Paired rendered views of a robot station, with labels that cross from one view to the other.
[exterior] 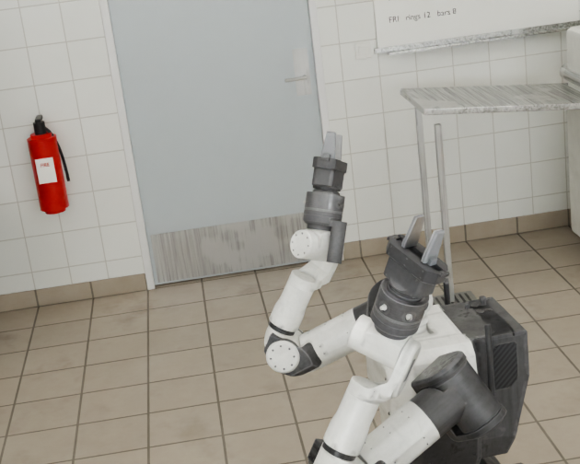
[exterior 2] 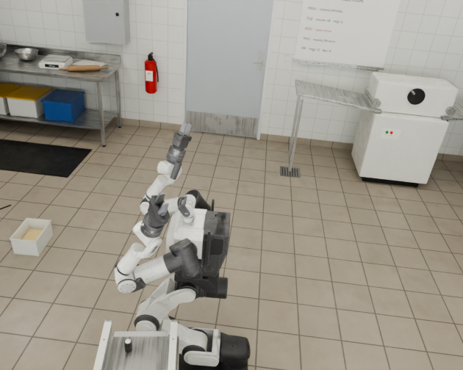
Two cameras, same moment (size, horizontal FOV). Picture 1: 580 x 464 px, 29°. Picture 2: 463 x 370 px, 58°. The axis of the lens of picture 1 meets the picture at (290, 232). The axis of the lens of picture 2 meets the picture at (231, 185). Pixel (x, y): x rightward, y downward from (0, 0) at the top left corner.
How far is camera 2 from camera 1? 0.86 m
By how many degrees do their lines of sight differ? 14
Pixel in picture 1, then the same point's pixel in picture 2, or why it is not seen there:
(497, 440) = (209, 272)
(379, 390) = (139, 254)
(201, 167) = (212, 89)
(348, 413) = (126, 258)
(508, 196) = (331, 132)
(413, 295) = (153, 225)
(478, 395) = (189, 262)
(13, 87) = (143, 38)
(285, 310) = (151, 190)
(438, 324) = (198, 220)
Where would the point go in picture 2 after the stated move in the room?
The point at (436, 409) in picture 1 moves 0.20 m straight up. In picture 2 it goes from (170, 263) to (170, 226)
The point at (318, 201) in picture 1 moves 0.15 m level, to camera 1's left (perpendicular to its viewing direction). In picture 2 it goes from (171, 151) to (144, 147)
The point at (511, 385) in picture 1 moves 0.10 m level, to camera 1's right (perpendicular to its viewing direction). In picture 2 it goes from (219, 254) to (239, 258)
